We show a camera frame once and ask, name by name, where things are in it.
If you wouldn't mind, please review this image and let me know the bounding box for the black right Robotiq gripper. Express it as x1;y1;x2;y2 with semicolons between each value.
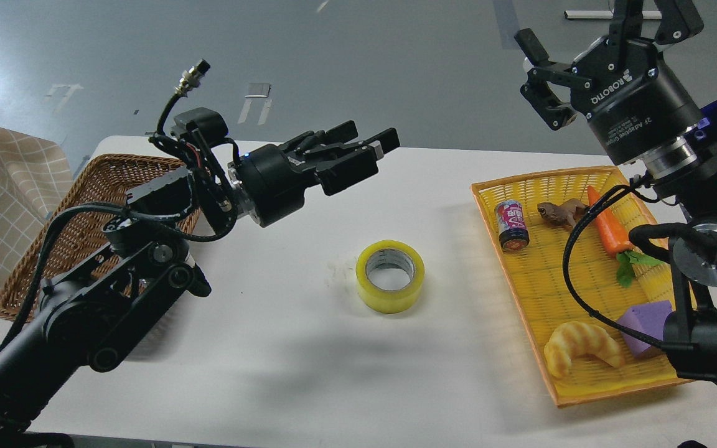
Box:
514;0;705;166

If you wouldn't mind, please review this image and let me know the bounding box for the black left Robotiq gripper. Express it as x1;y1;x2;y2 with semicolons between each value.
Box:
237;120;400;228

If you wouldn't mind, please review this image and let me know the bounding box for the yellow tape roll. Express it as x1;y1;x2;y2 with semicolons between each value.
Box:
355;240;426;314

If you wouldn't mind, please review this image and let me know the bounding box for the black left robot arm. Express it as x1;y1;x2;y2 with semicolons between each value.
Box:
0;60;400;447

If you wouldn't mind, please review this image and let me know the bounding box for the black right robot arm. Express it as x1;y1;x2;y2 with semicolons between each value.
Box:
515;1;717;386

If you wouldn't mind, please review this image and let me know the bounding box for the white stand base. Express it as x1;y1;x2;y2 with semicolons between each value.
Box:
563;1;662;21

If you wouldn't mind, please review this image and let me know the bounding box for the brown toy animal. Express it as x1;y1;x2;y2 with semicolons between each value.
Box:
536;198;590;231

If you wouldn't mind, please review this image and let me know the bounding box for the small red drink can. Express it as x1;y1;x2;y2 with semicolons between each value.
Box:
495;200;530;251

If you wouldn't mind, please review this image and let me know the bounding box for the orange toy carrot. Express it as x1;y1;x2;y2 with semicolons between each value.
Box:
594;209;662;287

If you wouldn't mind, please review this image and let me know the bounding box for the brown wicker basket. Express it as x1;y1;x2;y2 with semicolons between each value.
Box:
0;154;184;321

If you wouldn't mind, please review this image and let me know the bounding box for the yellow plastic basket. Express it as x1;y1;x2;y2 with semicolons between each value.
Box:
471;166;685;408

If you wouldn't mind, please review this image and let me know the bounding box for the purple foam block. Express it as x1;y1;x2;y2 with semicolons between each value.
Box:
617;301;673;360

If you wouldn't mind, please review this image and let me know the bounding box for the toy croissant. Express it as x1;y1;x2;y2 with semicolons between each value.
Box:
544;321;626;379

